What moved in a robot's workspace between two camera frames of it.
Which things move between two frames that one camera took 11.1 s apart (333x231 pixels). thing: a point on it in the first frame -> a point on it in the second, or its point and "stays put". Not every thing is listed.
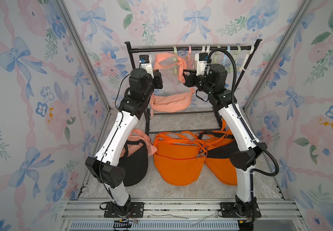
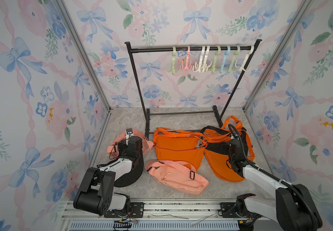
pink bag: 164,102 -> 178,175
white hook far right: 242,68 stays put
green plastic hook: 216,54 stays put
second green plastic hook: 234,53 stays put
